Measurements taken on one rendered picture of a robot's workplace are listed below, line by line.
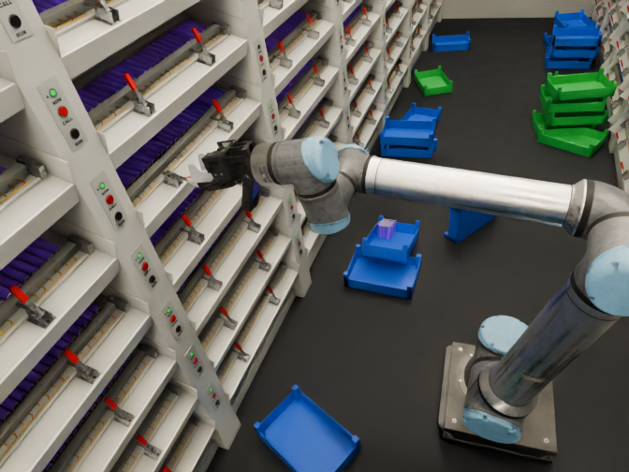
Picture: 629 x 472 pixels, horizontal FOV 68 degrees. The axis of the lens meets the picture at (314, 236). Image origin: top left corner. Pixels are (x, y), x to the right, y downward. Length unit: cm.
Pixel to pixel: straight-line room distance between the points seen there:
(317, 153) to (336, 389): 109
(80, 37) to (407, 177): 68
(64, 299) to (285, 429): 99
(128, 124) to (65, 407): 59
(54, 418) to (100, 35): 74
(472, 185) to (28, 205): 83
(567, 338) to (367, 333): 101
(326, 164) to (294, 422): 108
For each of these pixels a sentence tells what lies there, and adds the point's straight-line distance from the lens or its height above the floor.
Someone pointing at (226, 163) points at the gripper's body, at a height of 103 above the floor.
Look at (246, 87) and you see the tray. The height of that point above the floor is 98.
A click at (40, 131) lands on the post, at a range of 92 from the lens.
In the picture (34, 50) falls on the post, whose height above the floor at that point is 134.
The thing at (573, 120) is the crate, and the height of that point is 11.
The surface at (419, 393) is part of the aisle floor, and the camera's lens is 178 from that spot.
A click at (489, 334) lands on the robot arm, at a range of 144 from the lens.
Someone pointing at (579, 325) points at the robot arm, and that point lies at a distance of 103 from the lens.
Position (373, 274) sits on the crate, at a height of 0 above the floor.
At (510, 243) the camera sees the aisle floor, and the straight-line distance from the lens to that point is 232.
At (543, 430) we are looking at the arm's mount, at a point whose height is 13.
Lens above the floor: 155
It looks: 41 degrees down
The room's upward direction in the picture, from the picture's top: 10 degrees counter-clockwise
